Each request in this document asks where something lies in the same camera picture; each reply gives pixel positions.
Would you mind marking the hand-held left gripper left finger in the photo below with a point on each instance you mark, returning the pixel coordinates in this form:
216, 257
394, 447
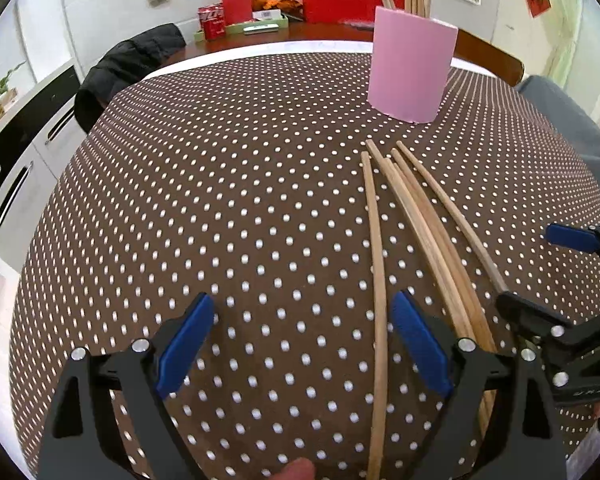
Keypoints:
185, 345

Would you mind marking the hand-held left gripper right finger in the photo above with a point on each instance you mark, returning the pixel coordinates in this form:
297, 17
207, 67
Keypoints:
420, 342

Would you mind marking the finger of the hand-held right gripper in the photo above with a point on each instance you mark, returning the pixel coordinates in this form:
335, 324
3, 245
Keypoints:
530, 310
570, 237

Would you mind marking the pile of wooden chopsticks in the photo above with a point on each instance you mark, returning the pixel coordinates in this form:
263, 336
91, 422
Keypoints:
377, 260

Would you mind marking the pink cylindrical cup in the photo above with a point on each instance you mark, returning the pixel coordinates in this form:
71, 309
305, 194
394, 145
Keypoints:
410, 65

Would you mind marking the person's left hand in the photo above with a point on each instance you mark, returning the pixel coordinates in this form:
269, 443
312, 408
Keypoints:
292, 471

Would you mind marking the brown polka dot tablecloth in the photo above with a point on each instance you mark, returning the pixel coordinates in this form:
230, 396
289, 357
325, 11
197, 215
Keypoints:
230, 210

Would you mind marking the light green curtain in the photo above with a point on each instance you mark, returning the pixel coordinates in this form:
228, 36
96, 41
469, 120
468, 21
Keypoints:
577, 50

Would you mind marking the wooden chair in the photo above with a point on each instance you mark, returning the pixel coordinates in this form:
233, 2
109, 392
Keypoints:
490, 57

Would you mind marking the white and black cabinet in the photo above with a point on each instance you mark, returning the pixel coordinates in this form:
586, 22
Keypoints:
25, 160

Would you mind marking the black jacket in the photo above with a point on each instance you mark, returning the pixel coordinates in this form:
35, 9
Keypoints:
125, 70

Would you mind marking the clear plastic packet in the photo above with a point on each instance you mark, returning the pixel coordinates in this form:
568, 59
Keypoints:
357, 24

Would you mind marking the potted green plant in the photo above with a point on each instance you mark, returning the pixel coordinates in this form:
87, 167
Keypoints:
0, 87

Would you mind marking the red cola cans pack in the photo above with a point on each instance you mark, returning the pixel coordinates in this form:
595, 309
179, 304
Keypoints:
214, 25

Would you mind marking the green tray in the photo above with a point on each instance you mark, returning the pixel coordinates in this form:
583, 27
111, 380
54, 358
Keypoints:
240, 27

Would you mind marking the small white device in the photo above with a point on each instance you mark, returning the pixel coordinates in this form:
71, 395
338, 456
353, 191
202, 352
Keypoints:
259, 29

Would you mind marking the red soda can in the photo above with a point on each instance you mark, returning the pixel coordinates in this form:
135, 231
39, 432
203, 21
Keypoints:
205, 12

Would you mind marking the small red box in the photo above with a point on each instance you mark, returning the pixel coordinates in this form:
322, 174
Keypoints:
236, 0

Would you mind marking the orange snack bag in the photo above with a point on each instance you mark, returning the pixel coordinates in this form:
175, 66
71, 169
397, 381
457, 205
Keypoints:
280, 4

